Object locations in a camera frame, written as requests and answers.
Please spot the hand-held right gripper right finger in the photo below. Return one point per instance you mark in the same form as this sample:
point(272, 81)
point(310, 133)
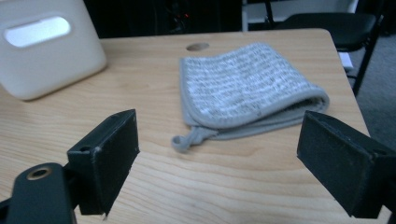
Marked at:
point(339, 168)

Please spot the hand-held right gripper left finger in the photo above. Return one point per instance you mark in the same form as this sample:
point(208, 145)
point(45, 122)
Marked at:
point(109, 161)

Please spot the white plastic bin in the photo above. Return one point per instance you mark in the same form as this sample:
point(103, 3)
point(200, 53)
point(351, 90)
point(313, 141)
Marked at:
point(46, 68)

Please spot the grey dish cloth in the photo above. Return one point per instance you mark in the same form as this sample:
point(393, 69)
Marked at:
point(243, 87)

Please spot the white paper sheet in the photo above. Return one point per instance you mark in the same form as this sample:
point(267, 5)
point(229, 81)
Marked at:
point(346, 60)

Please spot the black folding chair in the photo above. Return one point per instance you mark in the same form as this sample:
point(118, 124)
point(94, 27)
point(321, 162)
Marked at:
point(330, 26)

